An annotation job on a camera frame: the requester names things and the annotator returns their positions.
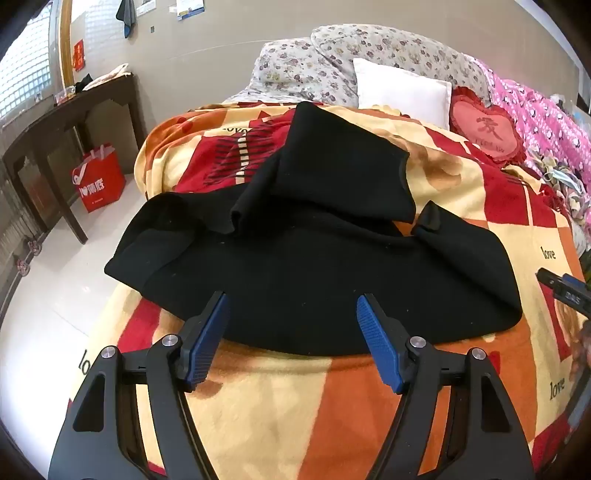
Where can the red shopping bag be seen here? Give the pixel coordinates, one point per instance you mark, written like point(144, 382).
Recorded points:
point(99, 184)

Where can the pink cloth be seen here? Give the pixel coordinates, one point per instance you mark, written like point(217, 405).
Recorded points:
point(108, 76)

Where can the glass block window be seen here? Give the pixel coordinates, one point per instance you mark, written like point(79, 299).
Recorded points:
point(27, 69)

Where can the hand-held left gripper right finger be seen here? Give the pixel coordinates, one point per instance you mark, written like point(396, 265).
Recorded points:
point(376, 341)

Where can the dark wooden table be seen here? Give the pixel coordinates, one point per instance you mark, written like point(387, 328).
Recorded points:
point(51, 120)

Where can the dark hanging cloth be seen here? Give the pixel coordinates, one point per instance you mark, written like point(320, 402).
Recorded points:
point(125, 16)

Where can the pink printed blanket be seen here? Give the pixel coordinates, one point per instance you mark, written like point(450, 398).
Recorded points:
point(540, 115)

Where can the white pillow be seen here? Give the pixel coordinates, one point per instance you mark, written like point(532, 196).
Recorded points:
point(397, 90)

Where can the black pants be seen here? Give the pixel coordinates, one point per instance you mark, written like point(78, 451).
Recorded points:
point(300, 258)

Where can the blue face mask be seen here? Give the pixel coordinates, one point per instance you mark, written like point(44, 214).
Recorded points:
point(565, 182)

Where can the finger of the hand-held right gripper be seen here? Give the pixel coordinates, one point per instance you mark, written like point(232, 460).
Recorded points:
point(570, 293)

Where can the wall papers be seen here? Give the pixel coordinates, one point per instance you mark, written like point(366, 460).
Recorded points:
point(190, 9)

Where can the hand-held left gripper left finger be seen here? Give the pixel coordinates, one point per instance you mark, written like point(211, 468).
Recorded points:
point(210, 339)

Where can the red paper wall sign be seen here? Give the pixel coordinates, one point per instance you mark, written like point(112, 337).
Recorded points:
point(79, 55)

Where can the grey floral quilt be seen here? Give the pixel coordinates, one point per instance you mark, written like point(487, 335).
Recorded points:
point(295, 64)

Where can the red orange printed blanket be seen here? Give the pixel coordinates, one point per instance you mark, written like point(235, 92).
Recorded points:
point(277, 406)

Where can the red heart-shaped cushion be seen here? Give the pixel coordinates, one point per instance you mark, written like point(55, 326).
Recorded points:
point(485, 129)

